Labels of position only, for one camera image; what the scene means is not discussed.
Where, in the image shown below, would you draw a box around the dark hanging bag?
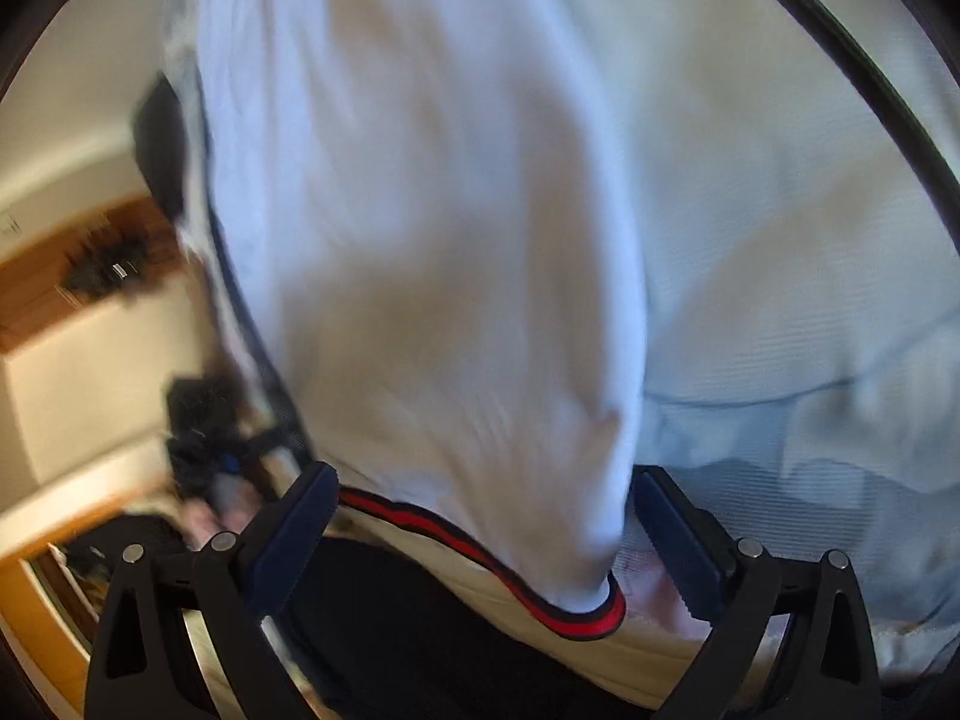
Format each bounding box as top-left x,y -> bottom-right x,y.
60,236 -> 166,305

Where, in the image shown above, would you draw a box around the wooden furniture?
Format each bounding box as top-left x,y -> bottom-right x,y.
0,540 -> 102,720

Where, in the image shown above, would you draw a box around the white shorts black mesh stripes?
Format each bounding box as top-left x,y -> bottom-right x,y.
131,0 -> 758,720

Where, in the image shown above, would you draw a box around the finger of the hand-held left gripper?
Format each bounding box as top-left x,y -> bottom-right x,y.
244,424 -> 305,466

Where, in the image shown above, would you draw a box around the patterned pastel bedsheet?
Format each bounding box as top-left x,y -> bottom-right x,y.
622,0 -> 960,691

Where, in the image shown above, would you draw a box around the person's left hand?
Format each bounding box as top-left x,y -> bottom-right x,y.
180,476 -> 263,541

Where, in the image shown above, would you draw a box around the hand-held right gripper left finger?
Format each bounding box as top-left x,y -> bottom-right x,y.
84,461 -> 340,720

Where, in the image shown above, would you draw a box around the wooden door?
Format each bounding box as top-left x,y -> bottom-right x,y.
0,195 -> 192,353

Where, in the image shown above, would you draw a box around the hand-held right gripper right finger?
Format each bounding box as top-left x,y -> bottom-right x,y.
634,465 -> 880,720

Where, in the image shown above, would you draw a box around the black cable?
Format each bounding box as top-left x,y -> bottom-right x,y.
709,0 -> 960,192

